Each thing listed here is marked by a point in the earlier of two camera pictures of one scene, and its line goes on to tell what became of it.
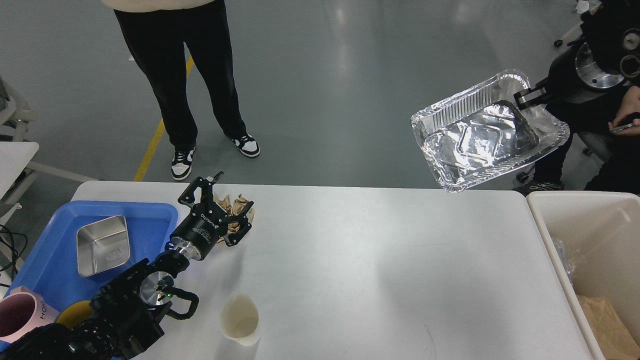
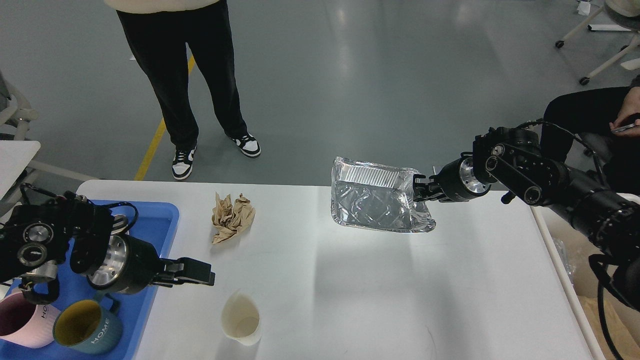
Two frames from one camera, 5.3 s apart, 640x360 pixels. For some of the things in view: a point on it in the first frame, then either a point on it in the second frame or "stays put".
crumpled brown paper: x=231 y=207 stays put
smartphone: x=615 y=129 stays put
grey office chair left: x=15 y=114 stays put
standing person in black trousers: x=155 y=33 stays put
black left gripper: x=198 y=233 → x=131 y=265
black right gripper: x=566 y=84 → x=458 y=181
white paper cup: x=240 y=319 stays put
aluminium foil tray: x=481 y=130 → x=375 y=197
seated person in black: x=615 y=126 stays put
